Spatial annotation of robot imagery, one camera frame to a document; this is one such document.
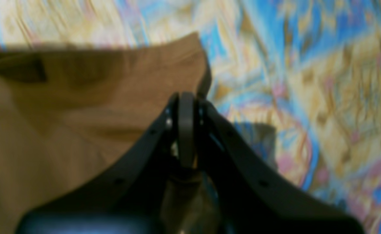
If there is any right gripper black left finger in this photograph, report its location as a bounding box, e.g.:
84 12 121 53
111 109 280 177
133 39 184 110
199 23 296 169
16 92 195 234

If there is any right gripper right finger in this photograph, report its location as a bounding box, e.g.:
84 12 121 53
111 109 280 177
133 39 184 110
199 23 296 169
195 99 364 234

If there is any brown t-shirt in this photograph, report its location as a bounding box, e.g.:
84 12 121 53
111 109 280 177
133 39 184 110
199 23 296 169
0 33 208 234

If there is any patterned tile tablecloth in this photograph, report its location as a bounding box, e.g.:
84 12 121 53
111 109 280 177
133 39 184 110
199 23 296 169
0 0 381 234

